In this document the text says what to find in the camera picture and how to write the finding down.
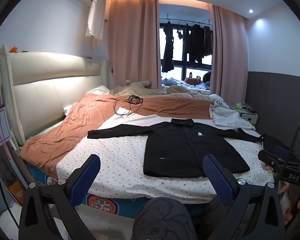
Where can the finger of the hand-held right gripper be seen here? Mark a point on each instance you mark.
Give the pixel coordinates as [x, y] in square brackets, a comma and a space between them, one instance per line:
[267, 157]
[283, 151]

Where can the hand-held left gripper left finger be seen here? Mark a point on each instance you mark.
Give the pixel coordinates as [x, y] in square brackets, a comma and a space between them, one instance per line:
[86, 176]

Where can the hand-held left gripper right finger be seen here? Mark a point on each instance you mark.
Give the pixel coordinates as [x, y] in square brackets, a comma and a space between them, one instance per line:
[216, 177]

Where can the black long-sleeved shirt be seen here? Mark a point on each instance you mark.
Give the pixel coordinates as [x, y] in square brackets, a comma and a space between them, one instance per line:
[190, 150]

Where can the black chair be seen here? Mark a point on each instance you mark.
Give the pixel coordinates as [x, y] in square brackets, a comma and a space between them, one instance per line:
[273, 142]

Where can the white floral bed sheet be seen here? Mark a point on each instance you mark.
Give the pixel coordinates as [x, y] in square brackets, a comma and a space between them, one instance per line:
[120, 160]

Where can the white nightstand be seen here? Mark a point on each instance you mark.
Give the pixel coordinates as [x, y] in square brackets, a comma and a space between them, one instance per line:
[248, 117]

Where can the orange blanket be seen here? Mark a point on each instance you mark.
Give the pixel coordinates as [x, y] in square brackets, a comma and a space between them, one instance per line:
[72, 127]

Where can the pale crumpled blanket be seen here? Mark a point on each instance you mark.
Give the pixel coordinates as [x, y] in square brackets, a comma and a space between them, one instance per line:
[227, 118]

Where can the green item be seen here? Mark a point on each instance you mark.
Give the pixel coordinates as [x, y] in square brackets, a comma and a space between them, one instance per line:
[238, 106]

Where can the person's leg in grey pants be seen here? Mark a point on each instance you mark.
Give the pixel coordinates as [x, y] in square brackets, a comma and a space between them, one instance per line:
[162, 217]

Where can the orange box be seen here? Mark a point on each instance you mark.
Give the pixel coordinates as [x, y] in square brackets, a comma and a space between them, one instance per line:
[16, 192]

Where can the white pillow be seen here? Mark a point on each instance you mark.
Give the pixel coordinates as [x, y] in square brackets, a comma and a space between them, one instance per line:
[98, 90]

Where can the beige upholstered bed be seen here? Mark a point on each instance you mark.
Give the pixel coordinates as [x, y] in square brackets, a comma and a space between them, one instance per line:
[47, 92]

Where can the beige blanket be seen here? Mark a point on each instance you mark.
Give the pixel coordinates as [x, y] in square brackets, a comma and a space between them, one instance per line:
[182, 90]

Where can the brown plush toy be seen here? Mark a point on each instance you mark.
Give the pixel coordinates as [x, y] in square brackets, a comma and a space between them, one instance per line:
[191, 80]

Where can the beige plush toy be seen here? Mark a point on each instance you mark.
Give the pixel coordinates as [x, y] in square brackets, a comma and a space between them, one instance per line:
[132, 87]

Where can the white bedside drawer unit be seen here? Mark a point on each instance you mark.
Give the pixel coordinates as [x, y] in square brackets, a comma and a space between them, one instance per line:
[0, 125]

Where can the blue plush toy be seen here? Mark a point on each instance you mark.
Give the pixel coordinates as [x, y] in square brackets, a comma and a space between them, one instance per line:
[168, 81]

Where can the pink curtain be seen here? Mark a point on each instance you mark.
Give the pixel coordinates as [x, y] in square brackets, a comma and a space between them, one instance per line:
[230, 55]
[132, 42]

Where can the dark framed window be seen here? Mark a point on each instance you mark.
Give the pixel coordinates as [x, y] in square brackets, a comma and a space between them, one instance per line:
[182, 70]

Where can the brown hanging jacket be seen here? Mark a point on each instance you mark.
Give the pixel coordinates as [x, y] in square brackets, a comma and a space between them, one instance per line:
[207, 42]

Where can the dark hanging jacket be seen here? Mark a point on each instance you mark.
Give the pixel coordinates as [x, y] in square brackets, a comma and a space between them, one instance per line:
[195, 45]

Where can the long black hanging coat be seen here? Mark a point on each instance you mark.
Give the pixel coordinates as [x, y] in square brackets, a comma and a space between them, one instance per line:
[168, 47]

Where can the small orange toy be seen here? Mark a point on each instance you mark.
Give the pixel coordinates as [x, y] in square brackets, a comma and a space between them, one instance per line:
[14, 49]

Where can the small dark hanging garment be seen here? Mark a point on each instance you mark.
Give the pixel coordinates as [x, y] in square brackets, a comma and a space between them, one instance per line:
[180, 33]

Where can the white hanging cloth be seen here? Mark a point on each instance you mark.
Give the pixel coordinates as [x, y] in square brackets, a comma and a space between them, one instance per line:
[96, 17]

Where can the clothes rail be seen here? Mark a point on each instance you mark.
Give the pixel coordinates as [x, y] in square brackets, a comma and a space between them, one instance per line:
[190, 22]

